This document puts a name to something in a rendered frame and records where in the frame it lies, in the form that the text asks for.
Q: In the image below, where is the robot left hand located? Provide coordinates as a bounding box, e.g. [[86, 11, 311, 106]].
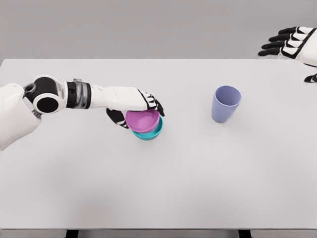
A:
[[106, 86, 165, 129]]

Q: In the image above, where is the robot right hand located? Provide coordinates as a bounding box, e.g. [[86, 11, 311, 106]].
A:
[[258, 26, 317, 83]]

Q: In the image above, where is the pink bowl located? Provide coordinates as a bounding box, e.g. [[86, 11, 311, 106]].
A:
[[125, 110, 160, 133]]

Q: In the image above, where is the teal bowl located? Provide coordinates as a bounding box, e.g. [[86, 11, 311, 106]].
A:
[[131, 115, 164, 141]]

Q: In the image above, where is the lavender cup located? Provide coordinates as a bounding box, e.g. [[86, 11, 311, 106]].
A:
[[211, 85, 242, 124]]

